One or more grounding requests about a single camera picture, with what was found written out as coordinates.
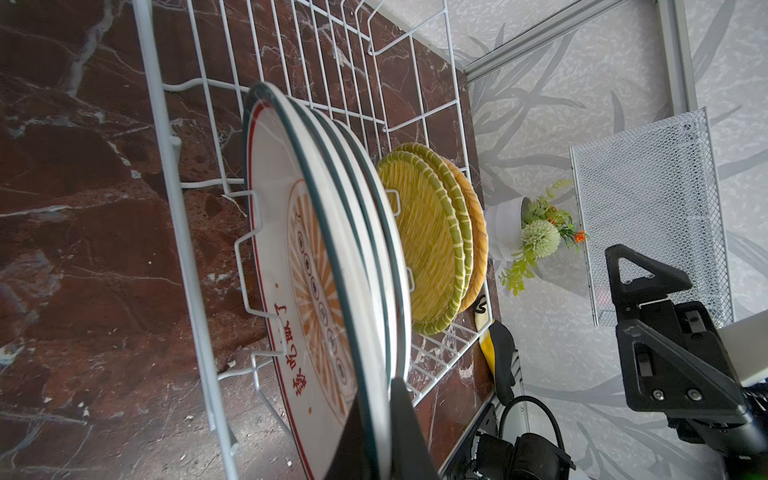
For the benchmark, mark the tan woven plate right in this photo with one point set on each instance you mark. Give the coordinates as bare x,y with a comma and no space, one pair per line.
480,237

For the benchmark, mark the potted artificial flower plant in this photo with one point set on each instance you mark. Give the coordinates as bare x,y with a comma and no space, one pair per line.
523,231

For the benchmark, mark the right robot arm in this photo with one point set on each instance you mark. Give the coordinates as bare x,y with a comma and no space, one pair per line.
710,383

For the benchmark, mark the green woven plate middle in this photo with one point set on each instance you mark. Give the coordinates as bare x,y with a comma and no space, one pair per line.
448,174

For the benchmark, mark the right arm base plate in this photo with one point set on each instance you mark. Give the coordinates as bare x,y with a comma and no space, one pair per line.
482,455

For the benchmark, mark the white plate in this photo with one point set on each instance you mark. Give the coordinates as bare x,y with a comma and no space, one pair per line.
401,327
313,283
361,212
382,235

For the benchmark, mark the green woven plate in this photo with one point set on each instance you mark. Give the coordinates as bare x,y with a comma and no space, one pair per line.
448,174
431,239

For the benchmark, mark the white mesh wall basket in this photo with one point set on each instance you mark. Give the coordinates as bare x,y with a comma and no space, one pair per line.
654,189

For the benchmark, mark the white wire dish rack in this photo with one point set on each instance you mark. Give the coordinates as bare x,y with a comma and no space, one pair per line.
390,81

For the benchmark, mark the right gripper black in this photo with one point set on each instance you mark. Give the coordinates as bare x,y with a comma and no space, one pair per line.
711,384

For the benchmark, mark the green woven plate left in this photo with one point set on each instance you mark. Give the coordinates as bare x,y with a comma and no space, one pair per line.
431,239

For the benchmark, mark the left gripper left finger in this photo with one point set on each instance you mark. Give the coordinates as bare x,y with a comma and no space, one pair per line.
350,461

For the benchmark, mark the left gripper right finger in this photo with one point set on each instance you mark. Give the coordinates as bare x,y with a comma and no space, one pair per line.
410,456

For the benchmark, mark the yellow black rubber glove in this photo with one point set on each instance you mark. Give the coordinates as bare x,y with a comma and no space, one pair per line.
498,347

